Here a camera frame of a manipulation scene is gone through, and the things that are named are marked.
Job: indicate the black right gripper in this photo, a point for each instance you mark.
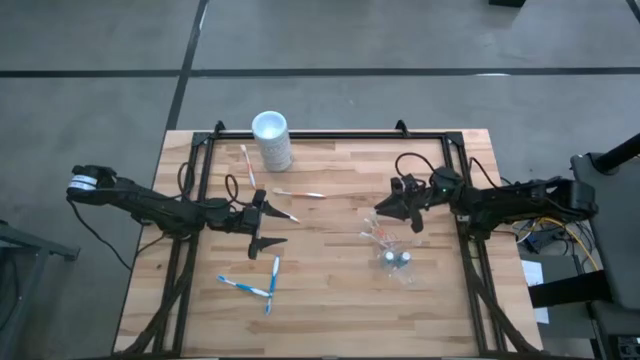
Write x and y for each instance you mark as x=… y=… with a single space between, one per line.
x=417 y=192

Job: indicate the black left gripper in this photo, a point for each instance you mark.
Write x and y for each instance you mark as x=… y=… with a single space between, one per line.
x=246 y=220

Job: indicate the white wipes canister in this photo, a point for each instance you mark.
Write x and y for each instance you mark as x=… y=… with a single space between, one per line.
x=272 y=145

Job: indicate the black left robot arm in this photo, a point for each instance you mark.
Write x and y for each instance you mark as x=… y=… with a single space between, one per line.
x=150 y=205

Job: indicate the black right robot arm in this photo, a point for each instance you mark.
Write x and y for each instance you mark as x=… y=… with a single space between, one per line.
x=525 y=200

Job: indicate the blue white toothbrush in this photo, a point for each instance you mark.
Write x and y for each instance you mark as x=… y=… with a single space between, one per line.
x=273 y=280
x=245 y=287

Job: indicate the clear acrylic organizer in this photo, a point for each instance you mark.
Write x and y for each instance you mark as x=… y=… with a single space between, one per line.
x=407 y=277

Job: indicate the white paper sheet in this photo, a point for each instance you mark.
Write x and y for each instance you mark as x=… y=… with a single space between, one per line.
x=532 y=272

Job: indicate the black flat bar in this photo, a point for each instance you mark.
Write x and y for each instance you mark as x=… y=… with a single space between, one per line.
x=570 y=290

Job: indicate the dark grey cabinet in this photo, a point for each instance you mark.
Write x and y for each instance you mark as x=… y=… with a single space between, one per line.
x=615 y=225

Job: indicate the black pole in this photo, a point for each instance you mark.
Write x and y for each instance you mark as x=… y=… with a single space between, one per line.
x=620 y=152

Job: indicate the grey metal stand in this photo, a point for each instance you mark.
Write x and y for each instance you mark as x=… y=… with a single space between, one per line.
x=35 y=245

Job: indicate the black box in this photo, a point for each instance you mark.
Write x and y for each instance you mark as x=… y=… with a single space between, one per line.
x=507 y=3

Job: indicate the silver metal bracket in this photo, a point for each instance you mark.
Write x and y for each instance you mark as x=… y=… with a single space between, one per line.
x=462 y=219

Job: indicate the black aluminium table frame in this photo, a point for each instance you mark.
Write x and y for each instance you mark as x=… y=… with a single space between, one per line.
x=350 y=135

